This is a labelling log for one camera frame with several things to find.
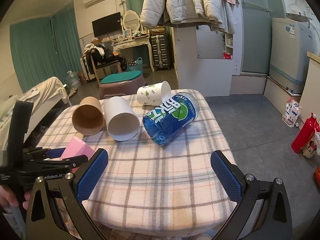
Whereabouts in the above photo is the pink faceted cup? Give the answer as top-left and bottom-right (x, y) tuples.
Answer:
(60, 137), (94, 160)

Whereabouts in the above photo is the brown paper cup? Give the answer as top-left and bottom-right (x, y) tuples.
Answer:
(72, 96), (104, 136)

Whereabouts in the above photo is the white paper cup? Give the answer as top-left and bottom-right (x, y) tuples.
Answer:
(104, 96), (140, 141)

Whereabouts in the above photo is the blue clear plastic cup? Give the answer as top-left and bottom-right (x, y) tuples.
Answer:
(142, 92), (200, 145)

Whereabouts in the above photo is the white cup green print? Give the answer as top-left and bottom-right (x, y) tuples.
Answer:
(137, 81), (172, 106)

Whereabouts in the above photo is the person's left hand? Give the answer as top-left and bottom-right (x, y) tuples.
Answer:
(0, 185), (31, 213)

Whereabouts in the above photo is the bed with beige cover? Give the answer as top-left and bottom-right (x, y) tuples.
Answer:
(1, 76), (70, 151)

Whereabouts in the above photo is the orange package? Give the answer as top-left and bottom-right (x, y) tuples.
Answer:
(313, 166), (320, 188)

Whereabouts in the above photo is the clear water jug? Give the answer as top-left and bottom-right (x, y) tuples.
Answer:
(67, 70), (81, 89)

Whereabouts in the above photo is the minnie mouse bag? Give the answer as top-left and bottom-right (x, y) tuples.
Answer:
(302, 132), (320, 159)

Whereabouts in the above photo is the plaid table cloth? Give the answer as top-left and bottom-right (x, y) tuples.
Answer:
(37, 89), (238, 237)

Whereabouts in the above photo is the red bottle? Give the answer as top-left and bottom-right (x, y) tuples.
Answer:
(291, 113), (319, 154)

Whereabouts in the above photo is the purple stool green cushion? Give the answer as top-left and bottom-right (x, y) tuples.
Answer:
(99, 70), (146, 99)

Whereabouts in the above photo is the green curtain left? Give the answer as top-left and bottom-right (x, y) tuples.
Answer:
(10, 2), (82, 93)

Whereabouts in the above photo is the wooden chair with clothes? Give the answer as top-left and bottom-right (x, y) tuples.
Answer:
(82, 43), (127, 81)

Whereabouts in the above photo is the white detergent bag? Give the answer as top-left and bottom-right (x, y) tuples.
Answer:
(282, 97), (301, 127)

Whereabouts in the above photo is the teal basket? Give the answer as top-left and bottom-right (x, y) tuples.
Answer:
(127, 57), (143, 73)

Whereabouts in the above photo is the white dressing table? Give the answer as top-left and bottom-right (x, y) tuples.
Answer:
(112, 35), (156, 72)

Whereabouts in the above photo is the black television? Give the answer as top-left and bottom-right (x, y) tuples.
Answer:
(92, 12), (122, 37)

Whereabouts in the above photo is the silver suitcase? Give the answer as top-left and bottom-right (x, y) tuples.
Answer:
(150, 34), (172, 70)

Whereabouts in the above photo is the oval vanity mirror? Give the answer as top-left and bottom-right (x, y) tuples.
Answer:
(122, 10), (140, 33)

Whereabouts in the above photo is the white puffer jacket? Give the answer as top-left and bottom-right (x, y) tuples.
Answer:
(140, 0), (236, 34)

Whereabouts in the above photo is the frosted glass sliding door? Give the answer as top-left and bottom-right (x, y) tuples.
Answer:
(240, 0), (285, 75)

